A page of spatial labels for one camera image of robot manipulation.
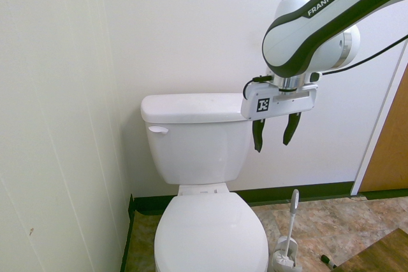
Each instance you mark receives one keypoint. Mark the black baseboard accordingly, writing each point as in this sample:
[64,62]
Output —
[242,200]

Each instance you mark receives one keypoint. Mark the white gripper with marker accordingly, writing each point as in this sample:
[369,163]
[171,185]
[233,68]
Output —
[287,100]

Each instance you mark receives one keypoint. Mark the white toilet brush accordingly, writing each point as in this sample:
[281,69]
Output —
[290,227]

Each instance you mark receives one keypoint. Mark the white toilet tank lid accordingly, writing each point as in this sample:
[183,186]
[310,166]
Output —
[191,108]

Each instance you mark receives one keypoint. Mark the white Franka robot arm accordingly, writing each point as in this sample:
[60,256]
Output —
[296,39]

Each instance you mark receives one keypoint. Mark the white door frame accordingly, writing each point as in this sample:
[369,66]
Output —
[376,125]

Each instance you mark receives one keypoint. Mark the wooden door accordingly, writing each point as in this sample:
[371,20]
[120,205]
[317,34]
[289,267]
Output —
[387,144]

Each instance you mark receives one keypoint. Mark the small black object on floor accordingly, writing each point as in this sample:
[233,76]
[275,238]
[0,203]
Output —
[328,260]

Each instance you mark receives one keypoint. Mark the white toilet seat lid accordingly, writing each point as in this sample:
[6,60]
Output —
[208,233]

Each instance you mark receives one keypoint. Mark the white toilet tank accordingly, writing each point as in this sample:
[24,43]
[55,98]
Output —
[197,151]

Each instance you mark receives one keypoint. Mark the white toilet brush holder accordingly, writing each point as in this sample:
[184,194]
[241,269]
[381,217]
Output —
[283,256]

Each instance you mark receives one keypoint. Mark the white toilet flush lever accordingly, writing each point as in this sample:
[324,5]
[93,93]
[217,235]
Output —
[157,129]

